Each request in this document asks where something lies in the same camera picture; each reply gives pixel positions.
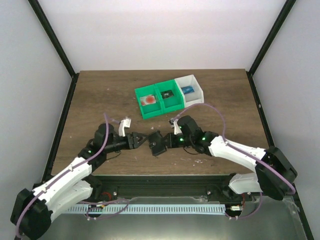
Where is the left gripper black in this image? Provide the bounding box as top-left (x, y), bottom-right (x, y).
top-left (105, 133), bottom-right (150, 155)

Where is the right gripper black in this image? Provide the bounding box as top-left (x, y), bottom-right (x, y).
top-left (161, 133), bottom-right (194, 150)

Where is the black leather card holder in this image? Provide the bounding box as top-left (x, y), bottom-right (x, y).
top-left (148, 130), bottom-right (167, 157)

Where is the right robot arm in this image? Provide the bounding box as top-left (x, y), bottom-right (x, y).
top-left (163, 115), bottom-right (298, 202)

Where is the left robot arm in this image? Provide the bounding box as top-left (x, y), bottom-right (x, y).
top-left (10, 123), bottom-right (148, 240)

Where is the red circle card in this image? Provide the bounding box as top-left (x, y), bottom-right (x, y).
top-left (139, 94), bottom-right (157, 106)

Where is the black card in bin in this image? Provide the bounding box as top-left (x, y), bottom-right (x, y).
top-left (160, 89), bottom-right (174, 99)

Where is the blue card in bin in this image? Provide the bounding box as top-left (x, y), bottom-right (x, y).
top-left (181, 85), bottom-right (195, 95)

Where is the large green storage bin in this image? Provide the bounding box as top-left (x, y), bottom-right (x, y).
top-left (134, 84), bottom-right (164, 120)

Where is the middle green storage bin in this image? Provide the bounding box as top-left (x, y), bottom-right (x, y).
top-left (155, 79), bottom-right (185, 113)

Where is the white storage bin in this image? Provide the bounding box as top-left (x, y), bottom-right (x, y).
top-left (174, 74), bottom-right (205, 108)

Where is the metal front plate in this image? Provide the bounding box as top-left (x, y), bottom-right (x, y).
top-left (40, 197), bottom-right (312, 240)

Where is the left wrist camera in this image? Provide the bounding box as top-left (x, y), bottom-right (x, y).
top-left (118, 117), bottom-right (132, 137)

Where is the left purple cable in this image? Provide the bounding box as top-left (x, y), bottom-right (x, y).
top-left (15, 112), bottom-right (131, 238)

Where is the purple cable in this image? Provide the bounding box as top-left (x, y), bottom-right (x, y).
top-left (169, 102), bottom-right (297, 221)
top-left (15, 112), bottom-right (131, 238)

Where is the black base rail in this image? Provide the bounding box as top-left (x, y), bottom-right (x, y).
top-left (84, 173), bottom-right (240, 203)

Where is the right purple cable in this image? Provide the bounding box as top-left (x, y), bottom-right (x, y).
top-left (169, 102), bottom-right (297, 221)

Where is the light blue cable duct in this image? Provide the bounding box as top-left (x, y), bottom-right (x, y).
top-left (66, 204), bottom-right (226, 215)

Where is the left black side rail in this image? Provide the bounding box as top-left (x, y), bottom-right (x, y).
top-left (41, 72), bottom-right (80, 183)

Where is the black side rail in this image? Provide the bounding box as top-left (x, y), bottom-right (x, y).
top-left (246, 71), bottom-right (275, 147)
top-left (41, 72), bottom-right (80, 183)

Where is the right black side rail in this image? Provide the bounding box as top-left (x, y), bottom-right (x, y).
top-left (246, 71), bottom-right (275, 147)

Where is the black frame post left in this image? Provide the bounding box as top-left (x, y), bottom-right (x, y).
top-left (27, 0), bottom-right (77, 78)

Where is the black frame post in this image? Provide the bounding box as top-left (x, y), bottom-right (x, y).
top-left (246, 0), bottom-right (297, 76)
top-left (27, 0), bottom-right (77, 78)

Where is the black frame post right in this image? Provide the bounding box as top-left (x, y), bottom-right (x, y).
top-left (246, 0), bottom-right (297, 76)

